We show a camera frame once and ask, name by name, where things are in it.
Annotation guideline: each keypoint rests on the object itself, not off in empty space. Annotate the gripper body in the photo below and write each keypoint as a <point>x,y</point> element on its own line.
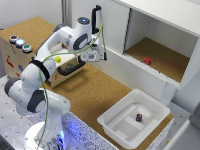
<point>90,54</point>

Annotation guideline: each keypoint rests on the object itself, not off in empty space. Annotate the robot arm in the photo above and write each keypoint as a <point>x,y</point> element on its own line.
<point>40,71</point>

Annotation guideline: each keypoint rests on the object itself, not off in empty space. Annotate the yellow block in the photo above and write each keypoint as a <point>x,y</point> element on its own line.
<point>58,59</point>

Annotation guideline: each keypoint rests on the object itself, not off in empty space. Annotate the pink block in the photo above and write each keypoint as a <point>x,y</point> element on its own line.
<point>147,60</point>

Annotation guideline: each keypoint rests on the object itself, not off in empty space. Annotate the purple block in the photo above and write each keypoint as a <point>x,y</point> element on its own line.
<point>139,117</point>

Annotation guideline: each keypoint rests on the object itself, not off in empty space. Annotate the wooden drawer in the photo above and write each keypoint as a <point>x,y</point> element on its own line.
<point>63,68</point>

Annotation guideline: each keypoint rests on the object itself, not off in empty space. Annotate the white sliding door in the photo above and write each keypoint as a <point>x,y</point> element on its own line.
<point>100,23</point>

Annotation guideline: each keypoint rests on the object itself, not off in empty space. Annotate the green button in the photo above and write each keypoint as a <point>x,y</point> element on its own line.
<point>26,47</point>

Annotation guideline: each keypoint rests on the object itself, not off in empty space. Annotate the white cabinet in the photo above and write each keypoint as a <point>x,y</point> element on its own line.
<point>156,40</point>

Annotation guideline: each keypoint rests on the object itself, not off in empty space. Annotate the wooden drawer box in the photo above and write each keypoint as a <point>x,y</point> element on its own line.
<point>23,43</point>

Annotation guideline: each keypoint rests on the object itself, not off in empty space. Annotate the blue button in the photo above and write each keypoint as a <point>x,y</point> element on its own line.
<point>20,42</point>

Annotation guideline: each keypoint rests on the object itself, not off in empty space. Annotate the white plastic box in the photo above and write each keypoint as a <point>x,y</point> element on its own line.
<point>135,117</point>

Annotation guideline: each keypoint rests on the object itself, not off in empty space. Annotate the red button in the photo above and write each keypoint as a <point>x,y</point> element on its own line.
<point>13,38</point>

